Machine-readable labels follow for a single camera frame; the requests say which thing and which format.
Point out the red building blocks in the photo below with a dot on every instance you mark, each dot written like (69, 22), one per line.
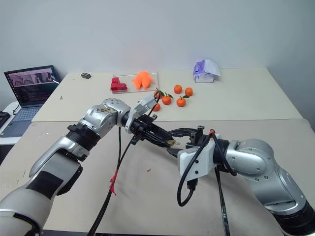
(118, 84)

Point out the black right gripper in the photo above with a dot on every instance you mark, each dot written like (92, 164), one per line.
(199, 138)

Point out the beige table cover sheet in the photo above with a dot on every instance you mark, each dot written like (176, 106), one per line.
(147, 196)

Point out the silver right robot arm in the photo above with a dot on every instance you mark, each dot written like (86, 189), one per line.
(258, 159)

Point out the orange plush toy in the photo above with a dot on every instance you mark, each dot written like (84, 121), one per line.
(142, 79)

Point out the small black box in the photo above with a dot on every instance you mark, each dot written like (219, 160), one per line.
(86, 75)

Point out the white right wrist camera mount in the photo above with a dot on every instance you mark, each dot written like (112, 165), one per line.
(197, 162)

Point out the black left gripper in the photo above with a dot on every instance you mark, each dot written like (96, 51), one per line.
(141, 127)

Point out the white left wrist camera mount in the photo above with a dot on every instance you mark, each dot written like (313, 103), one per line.
(145, 103)

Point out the purple white tape dispenser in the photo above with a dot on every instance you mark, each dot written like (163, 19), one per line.
(206, 72)

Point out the orange tangerine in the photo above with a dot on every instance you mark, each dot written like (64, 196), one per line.
(181, 102)
(156, 107)
(177, 89)
(166, 100)
(189, 91)
(157, 93)

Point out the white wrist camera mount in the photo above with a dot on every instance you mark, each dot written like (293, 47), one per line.
(197, 162)
(145, 103)

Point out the black device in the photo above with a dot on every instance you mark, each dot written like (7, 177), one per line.
(3, 119)

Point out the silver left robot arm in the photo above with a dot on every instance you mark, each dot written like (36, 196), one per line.
(103, 118)

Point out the small silver key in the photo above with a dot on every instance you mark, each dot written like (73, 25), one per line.
(178, 142)

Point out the brass padlock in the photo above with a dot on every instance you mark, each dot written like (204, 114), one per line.
(171, 142)

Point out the open grey laptop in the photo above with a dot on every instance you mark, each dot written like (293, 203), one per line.
(32, 83)

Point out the clear plastic tray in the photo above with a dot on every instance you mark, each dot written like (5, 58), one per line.
(134, 90)

